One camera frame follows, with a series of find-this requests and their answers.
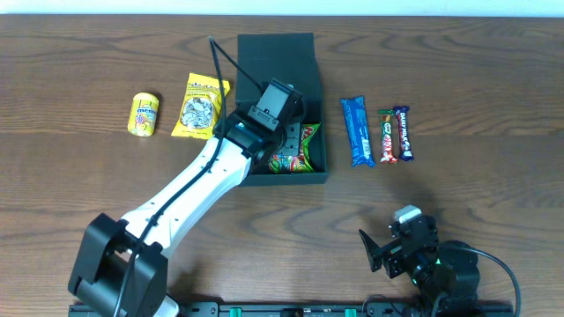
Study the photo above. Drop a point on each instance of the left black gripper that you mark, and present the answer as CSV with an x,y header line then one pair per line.
x,y
291,141

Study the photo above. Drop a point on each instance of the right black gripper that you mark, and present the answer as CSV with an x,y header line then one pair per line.
x,y
392,254

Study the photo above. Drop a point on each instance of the dark green box with lid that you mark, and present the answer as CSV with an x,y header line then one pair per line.
x,y
289,58

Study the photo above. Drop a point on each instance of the Haribo gummy candy bag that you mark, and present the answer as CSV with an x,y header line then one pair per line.
x,y
299,163

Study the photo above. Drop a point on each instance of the blue Oreo cookie pack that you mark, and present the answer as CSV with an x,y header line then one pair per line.
x,y
355,117

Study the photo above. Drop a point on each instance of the yellow seed snack bag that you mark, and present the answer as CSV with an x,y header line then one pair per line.
x,y
200,108

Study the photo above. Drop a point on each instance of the red KitKat bar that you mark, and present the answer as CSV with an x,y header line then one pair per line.
x,y
387,154

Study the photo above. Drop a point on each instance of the purple Dairy Milk bar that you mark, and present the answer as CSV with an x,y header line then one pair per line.
x,y
405,146

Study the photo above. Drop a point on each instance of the yellow Mentos gum bottle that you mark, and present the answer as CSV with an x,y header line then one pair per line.
x,y
143,114

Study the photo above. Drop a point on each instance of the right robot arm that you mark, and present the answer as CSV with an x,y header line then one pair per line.
x,y
447,278

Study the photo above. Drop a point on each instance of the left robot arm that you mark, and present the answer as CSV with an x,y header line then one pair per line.
x,y
121,266

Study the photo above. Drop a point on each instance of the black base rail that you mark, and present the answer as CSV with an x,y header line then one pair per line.
x,y
370,309

